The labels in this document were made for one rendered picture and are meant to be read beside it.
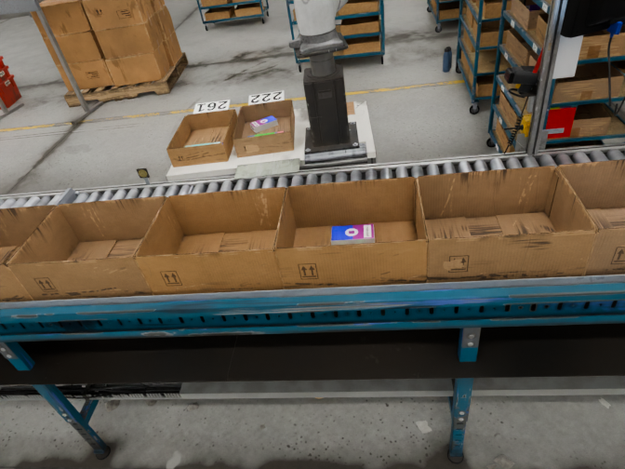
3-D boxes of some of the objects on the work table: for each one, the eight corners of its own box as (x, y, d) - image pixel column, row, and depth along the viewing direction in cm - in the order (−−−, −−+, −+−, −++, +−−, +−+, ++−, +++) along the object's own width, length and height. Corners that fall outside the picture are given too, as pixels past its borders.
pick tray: (295, 115, 250) (292, 99, 243) (294, 150, 220) (290, 131, 214) (245, 123, 252) (240, 106, 246) (236, 158, 222) (232, 140, 216)
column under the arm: (306, 129, 236) (295, 65, 215) (356, 123, 233) (351, 58, 212) (304, 154, 215) (293, 87, 195) (359, 148, 213) (353, 78, 192)
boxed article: (278, 126, 242) (277, 119, 240) (256, 133, 239) (254, 127, 237) (272, 121, 247) (272, 114, 245) (251, 128, 244) (249, 123, 242)
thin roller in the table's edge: (365, 155, 210) (365, 152, 209) (306, 163, 213) (305, 159, 212) (365, 154, 212) (365, 150, 211) (306, 160, 215) (305, 156, 213)
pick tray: (240, 126, 250) (235, 108, 244) (228, 161, 221) (222, 142, 214) (191, 131, 253) (185, 114, 247) (172, 167, 224) (165, 149, 218)
